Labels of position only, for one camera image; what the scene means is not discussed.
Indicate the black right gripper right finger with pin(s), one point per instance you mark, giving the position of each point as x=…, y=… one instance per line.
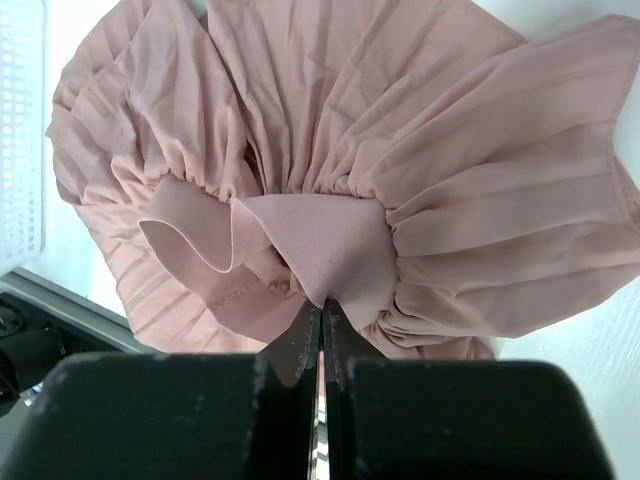
x=445, y=419

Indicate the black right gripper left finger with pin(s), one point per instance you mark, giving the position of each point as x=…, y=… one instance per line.
x=177, y=416

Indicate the pink pleated skirt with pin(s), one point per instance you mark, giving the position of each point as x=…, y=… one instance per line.
x=444, y=178

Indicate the white plastic basket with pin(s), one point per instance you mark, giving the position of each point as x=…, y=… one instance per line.
x=22, y=131

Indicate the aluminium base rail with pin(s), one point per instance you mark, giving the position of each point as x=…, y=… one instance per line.
x=72, y=309

